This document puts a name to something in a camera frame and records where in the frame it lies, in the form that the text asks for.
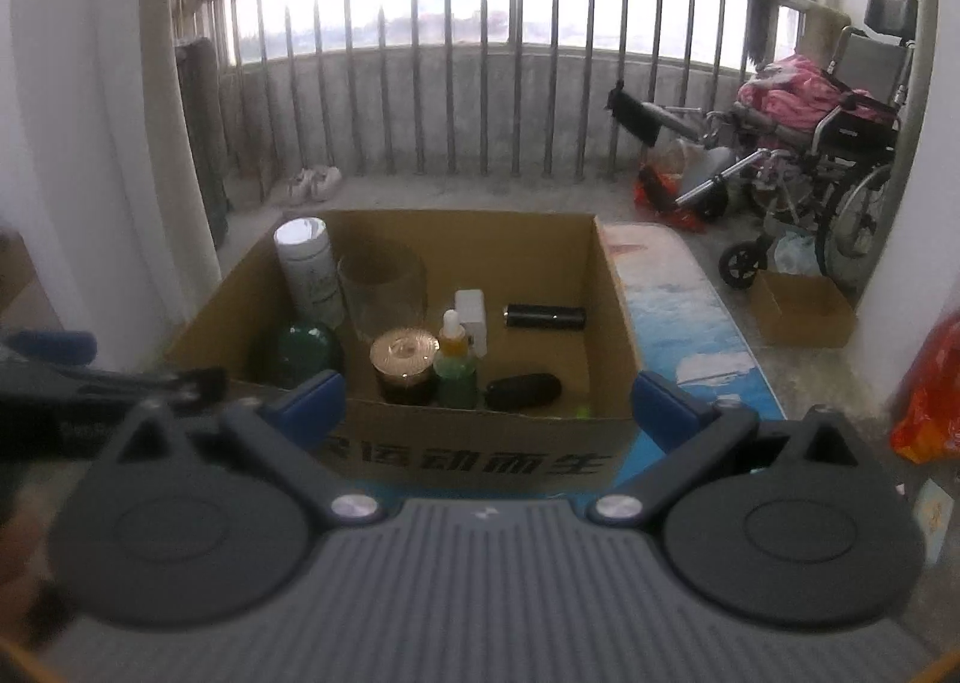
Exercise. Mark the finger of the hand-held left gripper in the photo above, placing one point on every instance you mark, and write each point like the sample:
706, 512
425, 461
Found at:
191, 383
49, 345

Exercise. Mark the black cylinder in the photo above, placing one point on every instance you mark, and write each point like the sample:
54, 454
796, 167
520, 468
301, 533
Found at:
544, 316

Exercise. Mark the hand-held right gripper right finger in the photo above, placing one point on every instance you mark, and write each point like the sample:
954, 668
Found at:
660, 405

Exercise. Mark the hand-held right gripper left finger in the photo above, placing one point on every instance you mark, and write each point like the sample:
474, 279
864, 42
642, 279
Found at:
319, 402

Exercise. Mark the white plastic bag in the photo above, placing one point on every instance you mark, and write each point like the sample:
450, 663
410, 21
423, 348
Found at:
796, 254

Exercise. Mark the white plastic bottle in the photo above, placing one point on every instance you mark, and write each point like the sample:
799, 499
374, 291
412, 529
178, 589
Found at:
311, 270

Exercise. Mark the white shoe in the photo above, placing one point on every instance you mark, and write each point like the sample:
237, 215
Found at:
302, 188
328, 182

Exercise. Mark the wheelchair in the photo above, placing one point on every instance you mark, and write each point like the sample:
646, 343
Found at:
862, 128

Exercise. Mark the dark jar with gold lid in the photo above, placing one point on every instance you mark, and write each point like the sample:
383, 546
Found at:
405, 360

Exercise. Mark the pink clothes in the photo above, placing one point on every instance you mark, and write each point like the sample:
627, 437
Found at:
787, 98

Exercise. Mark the green dropper bottle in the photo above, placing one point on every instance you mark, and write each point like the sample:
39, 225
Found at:
456, 372

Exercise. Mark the white small rectangular bottle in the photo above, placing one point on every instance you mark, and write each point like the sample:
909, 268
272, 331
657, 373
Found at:
471, 315

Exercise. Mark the red orange plastic bag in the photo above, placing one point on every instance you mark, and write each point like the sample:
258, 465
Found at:
934, 398

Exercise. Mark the large cardboard box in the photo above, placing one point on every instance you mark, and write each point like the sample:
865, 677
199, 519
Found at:
375, 424

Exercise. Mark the metal balcony railing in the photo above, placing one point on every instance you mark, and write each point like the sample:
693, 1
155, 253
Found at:
517, 53

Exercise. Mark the round dark green jar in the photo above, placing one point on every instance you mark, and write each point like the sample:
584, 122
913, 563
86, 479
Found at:
307, 353

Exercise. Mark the small cardboard box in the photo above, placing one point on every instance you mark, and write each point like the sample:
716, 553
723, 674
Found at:
806, 312

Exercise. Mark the black oval object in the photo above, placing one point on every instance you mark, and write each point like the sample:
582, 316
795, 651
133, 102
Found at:
525, 392

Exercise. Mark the clear glass cup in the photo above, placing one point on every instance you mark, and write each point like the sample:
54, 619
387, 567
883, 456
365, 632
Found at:
382, 293

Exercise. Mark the beige towel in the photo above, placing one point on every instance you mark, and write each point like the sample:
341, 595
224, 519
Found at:
823, 34

